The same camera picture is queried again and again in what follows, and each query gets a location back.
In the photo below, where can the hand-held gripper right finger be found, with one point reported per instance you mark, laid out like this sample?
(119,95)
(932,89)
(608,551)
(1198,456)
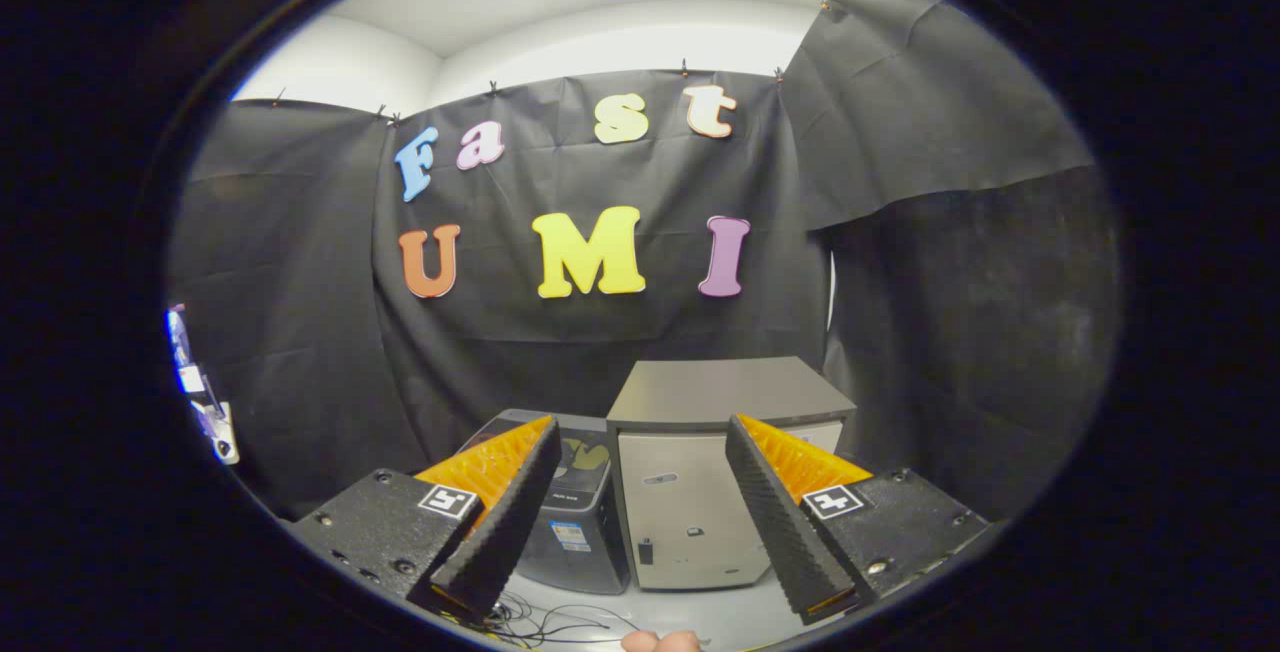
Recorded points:
(775,522)

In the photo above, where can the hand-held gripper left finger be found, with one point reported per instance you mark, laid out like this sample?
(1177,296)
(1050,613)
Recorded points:
(510,522)

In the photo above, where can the dark grey washing machine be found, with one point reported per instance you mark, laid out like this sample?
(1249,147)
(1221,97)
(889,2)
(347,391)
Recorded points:
(575,552)

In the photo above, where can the beige metal cabinet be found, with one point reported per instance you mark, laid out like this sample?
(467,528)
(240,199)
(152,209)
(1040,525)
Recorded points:
(690,512)

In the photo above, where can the black backdrop cloth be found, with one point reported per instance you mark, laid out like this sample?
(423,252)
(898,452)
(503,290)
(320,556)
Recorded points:
(560,342)

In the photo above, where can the white and blue equipment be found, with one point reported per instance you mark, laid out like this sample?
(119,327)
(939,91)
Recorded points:
(205,402)

